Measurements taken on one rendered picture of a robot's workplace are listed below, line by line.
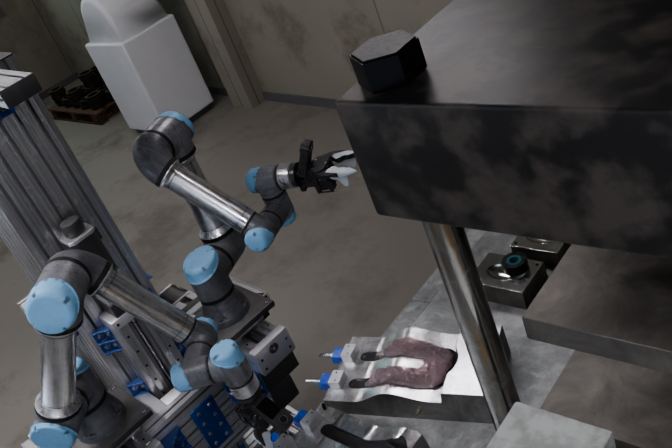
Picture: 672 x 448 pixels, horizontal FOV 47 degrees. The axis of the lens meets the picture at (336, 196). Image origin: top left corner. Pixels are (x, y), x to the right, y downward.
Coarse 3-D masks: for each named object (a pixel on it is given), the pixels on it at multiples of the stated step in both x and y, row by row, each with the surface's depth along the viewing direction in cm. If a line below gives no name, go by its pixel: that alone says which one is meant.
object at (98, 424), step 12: (108, 396) 219; (96, 408) 214; (108, 408) 216; (120, 408) 220; (84, 420) 214; (96, 420) 214; (108, 420) 216; (120, 420) 218; (84, 432) 215; (96, 432) 214; (108, 432) 216
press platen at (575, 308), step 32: (576, 256) 134; (608, 256) 132; (640, 256) 129; (544, 288) 131; (576, 288) 128; (608, 288) 125; (640, 288) 123; (544, 320) 124; (576, 320) 122; (608, 320) 120; (640, 320) 117; (608, 352) 119; (640, 352) 114
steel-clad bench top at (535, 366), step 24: (480, 240) 272; (504, 240) 268; (432, 288) 259; (408, 312) 253; (432, 312) 249; (504, 312) 238; (384, 336) 248; (528, 360) 218; (552, 360) 215; (528, 384) 211; (552, 384) 208; (432, 432) 209; (456, 432) 206; (480, 432) 203
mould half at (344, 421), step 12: (324, 420) 214; (336, 420) 212; (348, 420) 211; (360, 420) 210; (300, 432) 213; (312, 432) 211; (360, 432) 206; (372, 432) 205; (384, 432) 201; (396, 432) 196; (408, 432) 194; (300, 444) 209; (312, 444) 208; (324, 444) 207; (336, 444) 205; (408, 444) 191; (420, 444) 192
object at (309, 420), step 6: (294, 414) 219; (300, 414) 217; (306, 414) 214; (312, 414) 213; (318, 414) 213; (294, 420) 216; (300, 420) 215; (306, 420) 212; (312, 420) 211; (318, 420) 213; (300, 426) 215; (306, 426) 211; (312, 426) 211
